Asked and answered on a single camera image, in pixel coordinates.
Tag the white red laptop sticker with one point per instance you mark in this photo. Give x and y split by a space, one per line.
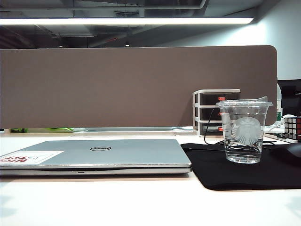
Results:
35 157

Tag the long ceiling light strip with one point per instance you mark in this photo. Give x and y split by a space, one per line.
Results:
117 21

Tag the brown desk partition panel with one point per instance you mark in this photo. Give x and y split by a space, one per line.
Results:
141 82

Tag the clear plastic Starbucks cup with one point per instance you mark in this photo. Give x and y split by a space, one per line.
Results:
244 131

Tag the black mouse pad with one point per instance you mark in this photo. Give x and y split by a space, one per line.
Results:
235 174

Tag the white desktop drawer organizer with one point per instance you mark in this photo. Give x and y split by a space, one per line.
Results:
195 113

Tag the Rubik's cube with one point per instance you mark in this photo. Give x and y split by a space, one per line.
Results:
291 127

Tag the flat device under cube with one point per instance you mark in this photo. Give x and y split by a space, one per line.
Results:
274 135

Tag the silver Dell laptop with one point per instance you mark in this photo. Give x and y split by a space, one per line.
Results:
122 155

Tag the green plastic bag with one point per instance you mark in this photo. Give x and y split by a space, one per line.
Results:
61 129

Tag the plastic bottle with green label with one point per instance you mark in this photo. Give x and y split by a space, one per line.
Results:
279 103

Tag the black office chair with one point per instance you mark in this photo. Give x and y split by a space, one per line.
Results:
291 94

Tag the black computer mouse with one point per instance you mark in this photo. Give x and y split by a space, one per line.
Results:
291 151

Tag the small white object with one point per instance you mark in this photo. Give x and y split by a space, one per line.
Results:
288 115

